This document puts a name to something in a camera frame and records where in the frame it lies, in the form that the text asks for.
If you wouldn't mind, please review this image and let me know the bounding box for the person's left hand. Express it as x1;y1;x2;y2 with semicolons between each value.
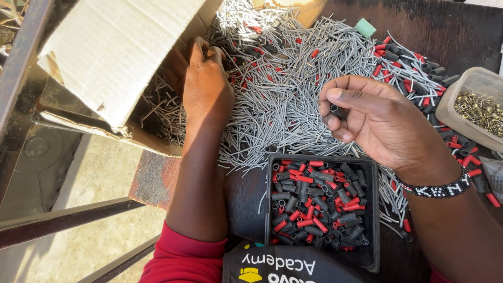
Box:
163;36;236;129

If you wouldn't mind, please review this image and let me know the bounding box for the person's right hand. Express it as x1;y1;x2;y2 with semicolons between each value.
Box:
318;75;461;184

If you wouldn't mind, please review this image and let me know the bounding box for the single black tube sleeve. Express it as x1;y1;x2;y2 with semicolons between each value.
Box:
331;104;349;121

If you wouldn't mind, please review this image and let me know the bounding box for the brown cardboard box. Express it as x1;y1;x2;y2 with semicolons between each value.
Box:
36;0;327;158

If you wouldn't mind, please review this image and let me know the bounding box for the green plastic cap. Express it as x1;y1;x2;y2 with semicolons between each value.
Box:
355;18;377;39

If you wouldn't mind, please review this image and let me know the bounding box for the tray pile of sleeves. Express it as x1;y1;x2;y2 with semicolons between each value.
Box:
270;159;370;252

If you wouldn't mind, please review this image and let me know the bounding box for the loose red black sleeves heap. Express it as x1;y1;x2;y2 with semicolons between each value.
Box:
369;35;502;243

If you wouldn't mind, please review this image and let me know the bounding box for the red shirt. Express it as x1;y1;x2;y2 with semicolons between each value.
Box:
138;219;229;283

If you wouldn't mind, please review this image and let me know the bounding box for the black printed apron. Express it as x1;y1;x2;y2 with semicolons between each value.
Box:
222;241;367;283

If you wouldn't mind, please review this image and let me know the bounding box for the black plastic tray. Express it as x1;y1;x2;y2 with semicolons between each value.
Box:
264;153;381;274

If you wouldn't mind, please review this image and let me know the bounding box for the clear plastic container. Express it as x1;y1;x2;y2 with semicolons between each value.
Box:
435;66;503;153

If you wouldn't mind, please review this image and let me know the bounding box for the pile of brass pins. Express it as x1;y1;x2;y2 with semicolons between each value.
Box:
454;91;503;139

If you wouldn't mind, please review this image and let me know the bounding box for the clear plastic bag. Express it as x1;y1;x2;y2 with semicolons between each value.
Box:
479;156;503;205

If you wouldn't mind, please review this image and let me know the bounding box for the heap of grey wire tubes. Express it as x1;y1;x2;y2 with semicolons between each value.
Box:
139;0;446;237

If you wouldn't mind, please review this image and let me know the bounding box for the dark metal frame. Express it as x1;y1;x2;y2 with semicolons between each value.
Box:
0;0;162;283

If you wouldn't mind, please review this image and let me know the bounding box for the black white beaded bracelet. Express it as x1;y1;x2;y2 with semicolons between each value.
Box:
394;170;472;199

